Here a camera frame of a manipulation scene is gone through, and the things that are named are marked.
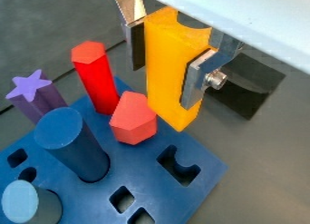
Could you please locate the tall blue cylinder peg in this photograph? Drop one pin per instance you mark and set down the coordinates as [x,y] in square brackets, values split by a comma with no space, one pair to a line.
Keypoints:
[63,134]

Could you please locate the tall red hexagonal peg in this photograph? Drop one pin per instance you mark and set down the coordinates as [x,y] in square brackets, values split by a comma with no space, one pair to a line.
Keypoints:
[91,63]

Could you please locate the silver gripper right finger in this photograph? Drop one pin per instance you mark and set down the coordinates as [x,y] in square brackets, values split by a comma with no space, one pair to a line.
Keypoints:
[203,72]

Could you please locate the blue peg board base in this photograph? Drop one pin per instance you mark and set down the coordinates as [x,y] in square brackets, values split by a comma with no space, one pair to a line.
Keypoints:
[159,179]

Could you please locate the light blue cylinder peg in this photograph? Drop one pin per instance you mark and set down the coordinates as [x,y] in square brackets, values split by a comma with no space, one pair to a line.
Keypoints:
[31,205]

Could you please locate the yellow arch block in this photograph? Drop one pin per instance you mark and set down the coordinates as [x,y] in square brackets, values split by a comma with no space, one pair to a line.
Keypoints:
[172,45]

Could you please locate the purple star peg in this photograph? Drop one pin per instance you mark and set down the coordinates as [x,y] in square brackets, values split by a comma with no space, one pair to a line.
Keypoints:
[35,95]

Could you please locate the black curved fixture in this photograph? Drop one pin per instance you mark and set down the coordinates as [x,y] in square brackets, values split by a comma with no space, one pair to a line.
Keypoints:
[251,82]

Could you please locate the short red peg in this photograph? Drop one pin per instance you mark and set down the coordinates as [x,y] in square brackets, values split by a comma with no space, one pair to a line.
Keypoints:
[134,120]

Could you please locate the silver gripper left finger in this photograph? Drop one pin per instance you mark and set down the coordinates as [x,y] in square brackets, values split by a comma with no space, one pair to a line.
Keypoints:
[132,14]

